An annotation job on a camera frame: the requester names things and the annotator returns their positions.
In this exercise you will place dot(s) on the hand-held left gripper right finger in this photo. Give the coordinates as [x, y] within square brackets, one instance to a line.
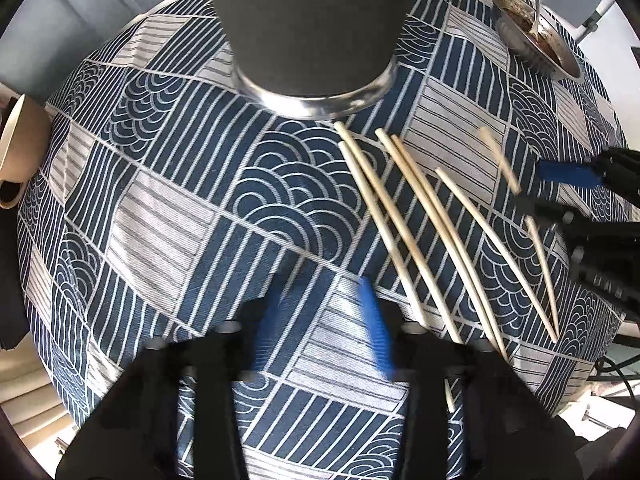
[375, 325]

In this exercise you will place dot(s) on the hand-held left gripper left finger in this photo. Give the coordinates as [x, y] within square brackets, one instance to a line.
[265, 320]

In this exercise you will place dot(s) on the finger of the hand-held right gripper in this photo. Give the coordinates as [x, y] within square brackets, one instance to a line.
[545, 208]
[565, 172]

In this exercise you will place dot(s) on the thin wooden chopstick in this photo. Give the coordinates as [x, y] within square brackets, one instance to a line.
[500, 160]

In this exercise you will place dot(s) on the bunch of wooden chopsticks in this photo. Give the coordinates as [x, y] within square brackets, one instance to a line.
[344, 130]

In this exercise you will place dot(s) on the black cylindrical utensil holder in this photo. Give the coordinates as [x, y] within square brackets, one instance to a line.
[305, 25]

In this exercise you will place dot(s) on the metal bowl with dark sauce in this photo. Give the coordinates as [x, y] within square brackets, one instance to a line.
[542, 45]

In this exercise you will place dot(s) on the blue patterned tablecloth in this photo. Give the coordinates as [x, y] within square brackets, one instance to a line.
[165, 230]

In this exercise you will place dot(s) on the grey backdrop clamp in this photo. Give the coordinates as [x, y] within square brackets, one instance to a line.
[594, 20]

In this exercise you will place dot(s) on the beige curtain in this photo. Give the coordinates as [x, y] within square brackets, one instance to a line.
[30, 410]

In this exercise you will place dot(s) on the large beige mug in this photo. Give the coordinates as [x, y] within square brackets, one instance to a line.
[25, 145]

